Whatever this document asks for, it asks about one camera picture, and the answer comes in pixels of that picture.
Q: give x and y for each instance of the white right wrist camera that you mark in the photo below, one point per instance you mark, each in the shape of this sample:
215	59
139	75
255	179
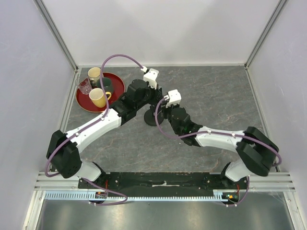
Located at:
172	97

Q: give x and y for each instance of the cream mug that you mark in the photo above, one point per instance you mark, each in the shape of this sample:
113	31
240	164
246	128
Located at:
94	73

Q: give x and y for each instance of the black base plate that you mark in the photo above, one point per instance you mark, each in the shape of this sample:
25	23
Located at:
166	183

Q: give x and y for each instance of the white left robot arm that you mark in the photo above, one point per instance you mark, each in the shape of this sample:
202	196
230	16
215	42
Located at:
64	149

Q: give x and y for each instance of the clear drinking glass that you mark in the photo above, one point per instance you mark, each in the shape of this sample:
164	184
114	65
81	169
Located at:
84	85

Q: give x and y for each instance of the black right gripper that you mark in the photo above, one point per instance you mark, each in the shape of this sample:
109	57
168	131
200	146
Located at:
164	109

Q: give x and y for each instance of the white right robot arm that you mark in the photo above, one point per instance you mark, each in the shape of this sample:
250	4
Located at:
257	152

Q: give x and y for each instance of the dark green mug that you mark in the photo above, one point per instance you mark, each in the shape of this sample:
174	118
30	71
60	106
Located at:
107	84

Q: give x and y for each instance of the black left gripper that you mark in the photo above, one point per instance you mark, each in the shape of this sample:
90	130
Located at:
156	94

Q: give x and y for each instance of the yellow mug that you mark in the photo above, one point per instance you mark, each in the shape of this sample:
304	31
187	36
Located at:
99	98

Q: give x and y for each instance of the red round tray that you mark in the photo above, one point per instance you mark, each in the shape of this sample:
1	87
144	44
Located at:
85	103

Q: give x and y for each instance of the slotted cable duct rail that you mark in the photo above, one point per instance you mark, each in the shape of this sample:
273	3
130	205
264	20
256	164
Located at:
98	196

